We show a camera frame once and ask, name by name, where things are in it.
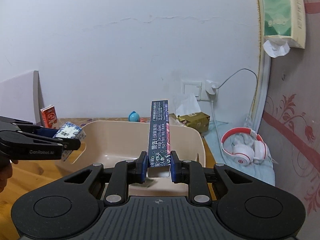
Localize dark blue long box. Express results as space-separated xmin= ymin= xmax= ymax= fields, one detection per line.
xmin=148 ymin=100 xmax=171 ymax=178

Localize blue white patterned box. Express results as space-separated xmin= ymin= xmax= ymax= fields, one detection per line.
xmin=53 ymin=122 xmax=86 ymax=161

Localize clear bag of green herbs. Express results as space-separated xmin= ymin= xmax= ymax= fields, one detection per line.
xmin=131 ymin=177 xmax=157 ymax=188

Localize person's left hand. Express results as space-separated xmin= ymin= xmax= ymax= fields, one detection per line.
xmin=0 ymin=157 xmax=18 ymax=192

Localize white purple cabinet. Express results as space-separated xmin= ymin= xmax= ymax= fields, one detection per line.
xmin=0 ymin=70 xmax=41 ymax=124

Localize beige plastic storage basket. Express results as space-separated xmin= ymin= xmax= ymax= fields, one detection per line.
xmin=55 ymin=120 xmax=206 ymax=197

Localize red playing card box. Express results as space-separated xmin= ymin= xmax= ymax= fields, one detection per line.
xmin=40 ymin=105 xmax=59 ymax=129

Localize gold tissue pack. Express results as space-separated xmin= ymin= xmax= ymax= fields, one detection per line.
xmin=170 ymin=93 xmax=211 ymax=133

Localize blue round toy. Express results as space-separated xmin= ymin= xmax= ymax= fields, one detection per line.
xmin=128 ymin=111 xmax=140 ymax=122

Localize red white headphones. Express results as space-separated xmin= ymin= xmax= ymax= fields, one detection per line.
xmin=220 ymin=127 xmax=270 ymax=166

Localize light blue quilted bedding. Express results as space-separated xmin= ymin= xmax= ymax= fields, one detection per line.
xmin=204 ymin=118 xmax=275 ymax=186

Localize green tissue box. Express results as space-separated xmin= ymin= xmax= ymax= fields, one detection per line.
xmin=263 ymin=0 xmax=306 ymax=49

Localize white wall charger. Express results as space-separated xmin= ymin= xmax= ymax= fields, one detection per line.
xmin=205 ymin=80 xmax=219 ymax=95

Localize white charger cable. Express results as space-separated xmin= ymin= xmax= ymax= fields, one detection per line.
xmin=210 ymin=68 xmax=259 ymax=158

